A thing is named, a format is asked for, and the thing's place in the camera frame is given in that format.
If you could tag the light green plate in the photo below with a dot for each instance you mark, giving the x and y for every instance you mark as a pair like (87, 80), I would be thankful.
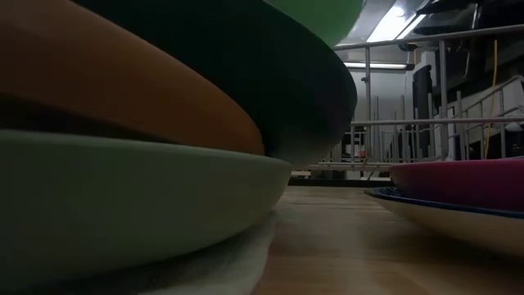
(323, 16)

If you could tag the sage green plate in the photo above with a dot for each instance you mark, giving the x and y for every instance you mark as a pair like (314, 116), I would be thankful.
(123, 196)

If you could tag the orange brown plate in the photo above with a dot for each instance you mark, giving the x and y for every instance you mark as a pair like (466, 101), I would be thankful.
(102, 82)

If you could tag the magenta plate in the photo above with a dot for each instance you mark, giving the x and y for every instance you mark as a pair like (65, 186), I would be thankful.
(471, 184)

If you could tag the blue patterned white-bottomed plate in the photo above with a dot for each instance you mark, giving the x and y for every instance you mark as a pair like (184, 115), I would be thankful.
(471, 229)

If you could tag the white striped dish towel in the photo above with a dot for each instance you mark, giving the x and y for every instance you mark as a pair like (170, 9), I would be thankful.
(229, 270)

